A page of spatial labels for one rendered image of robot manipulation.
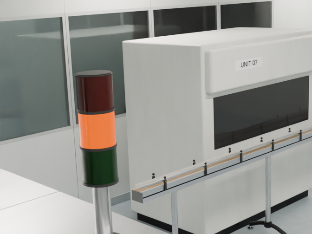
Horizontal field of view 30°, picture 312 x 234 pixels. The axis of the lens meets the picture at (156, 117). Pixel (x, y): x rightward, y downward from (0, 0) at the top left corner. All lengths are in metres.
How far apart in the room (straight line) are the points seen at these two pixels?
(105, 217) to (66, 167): 5.59
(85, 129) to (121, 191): 6.22
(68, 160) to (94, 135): 5.64
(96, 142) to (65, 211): 0.25
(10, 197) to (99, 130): 0.36
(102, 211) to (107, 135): 0.11
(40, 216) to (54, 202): 0.06
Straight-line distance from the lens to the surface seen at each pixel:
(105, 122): 0.77
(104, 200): 0.81
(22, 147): 6.07
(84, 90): 0.76
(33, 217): 0.98
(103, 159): 0.78
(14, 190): 1.12
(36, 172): 6.21
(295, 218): 6.47
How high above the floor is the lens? 2.45
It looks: 12 degrees down
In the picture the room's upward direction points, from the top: 2 degrees counter-clockwise
